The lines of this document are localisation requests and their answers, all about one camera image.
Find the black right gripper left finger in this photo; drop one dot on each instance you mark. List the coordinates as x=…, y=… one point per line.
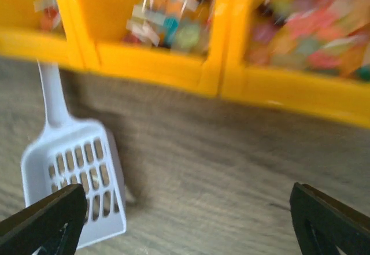
x=52, y=225

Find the orange bin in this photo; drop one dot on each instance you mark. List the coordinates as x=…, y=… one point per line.
x=40, y=30
x=176, y=43
x=308, y=56

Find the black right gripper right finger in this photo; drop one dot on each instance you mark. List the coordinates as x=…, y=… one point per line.
x=324, y=225

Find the white slotted plastic scoop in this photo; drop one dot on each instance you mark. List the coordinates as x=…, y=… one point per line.
x=71, y=150

